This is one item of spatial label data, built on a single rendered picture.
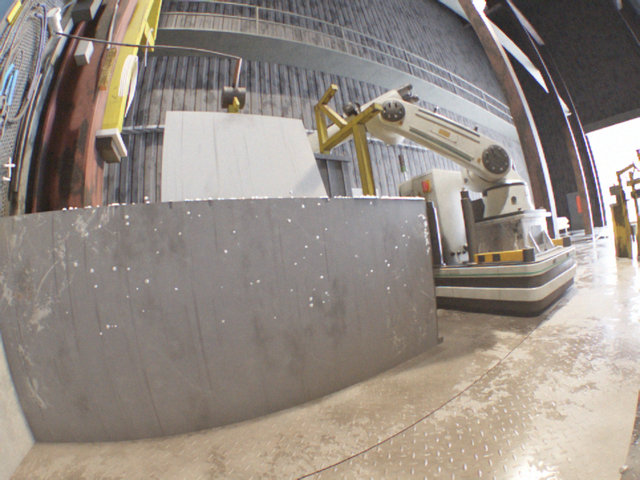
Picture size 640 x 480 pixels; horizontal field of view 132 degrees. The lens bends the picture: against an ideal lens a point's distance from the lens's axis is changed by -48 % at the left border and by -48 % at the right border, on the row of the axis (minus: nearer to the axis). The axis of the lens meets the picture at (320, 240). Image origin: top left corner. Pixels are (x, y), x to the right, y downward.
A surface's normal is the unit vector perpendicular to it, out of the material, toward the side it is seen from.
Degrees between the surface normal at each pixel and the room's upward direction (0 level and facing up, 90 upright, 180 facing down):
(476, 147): 90
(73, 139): 90
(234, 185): 72
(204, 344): 90
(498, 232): 90
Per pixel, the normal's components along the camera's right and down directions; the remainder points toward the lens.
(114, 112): 0.45, -0.11
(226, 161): 0.42, -0.42
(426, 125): -0.24, -0.03
